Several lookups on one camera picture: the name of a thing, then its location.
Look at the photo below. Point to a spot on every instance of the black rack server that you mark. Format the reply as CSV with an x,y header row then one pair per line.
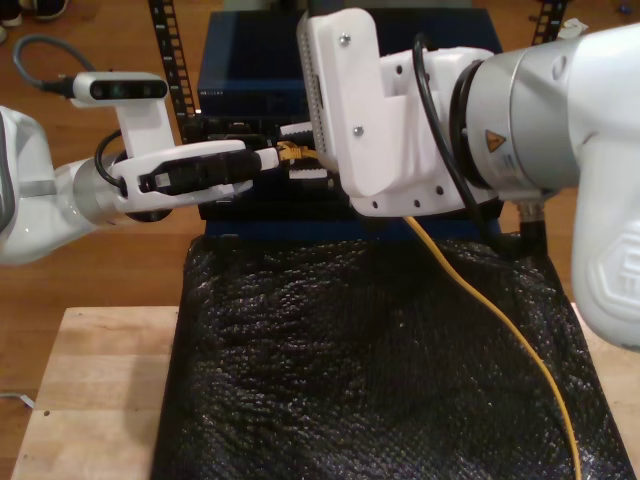
x,y
225,130

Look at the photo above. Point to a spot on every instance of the black bubble wrap mat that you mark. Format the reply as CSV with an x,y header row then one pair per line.
x,y
325,375

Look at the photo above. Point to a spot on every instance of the person's shoe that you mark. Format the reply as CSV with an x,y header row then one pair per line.
x,y
10,12
2,34
50,9

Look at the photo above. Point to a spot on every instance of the small blue floor object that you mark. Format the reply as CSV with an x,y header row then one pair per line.
x,y
624,8

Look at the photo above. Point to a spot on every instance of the blue network switch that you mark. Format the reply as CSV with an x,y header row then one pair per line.
x,y
250,55

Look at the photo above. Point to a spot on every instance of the black perforated rack post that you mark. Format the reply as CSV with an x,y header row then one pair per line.
x,y
170,50
547,25

